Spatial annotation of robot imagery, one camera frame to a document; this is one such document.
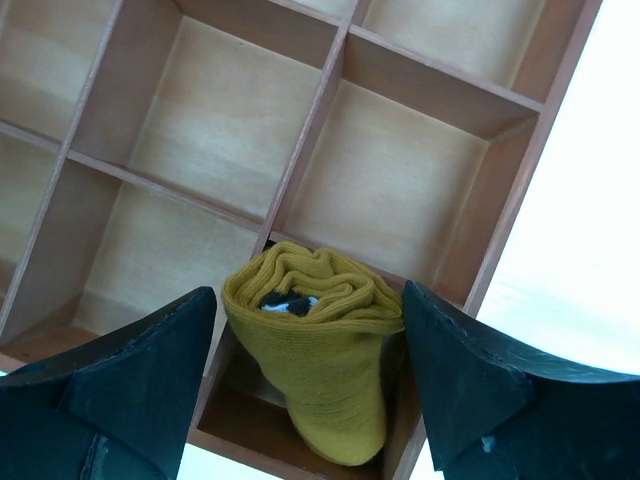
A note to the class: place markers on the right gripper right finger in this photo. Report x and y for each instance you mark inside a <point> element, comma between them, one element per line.
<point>495,407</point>

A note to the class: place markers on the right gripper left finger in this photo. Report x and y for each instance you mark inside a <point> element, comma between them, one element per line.
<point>117,407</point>

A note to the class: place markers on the mustard yellow sock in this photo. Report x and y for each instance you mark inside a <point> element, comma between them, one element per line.
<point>315,323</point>

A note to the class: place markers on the orange compartment tray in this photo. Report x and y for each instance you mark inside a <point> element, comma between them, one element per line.
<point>150,147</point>

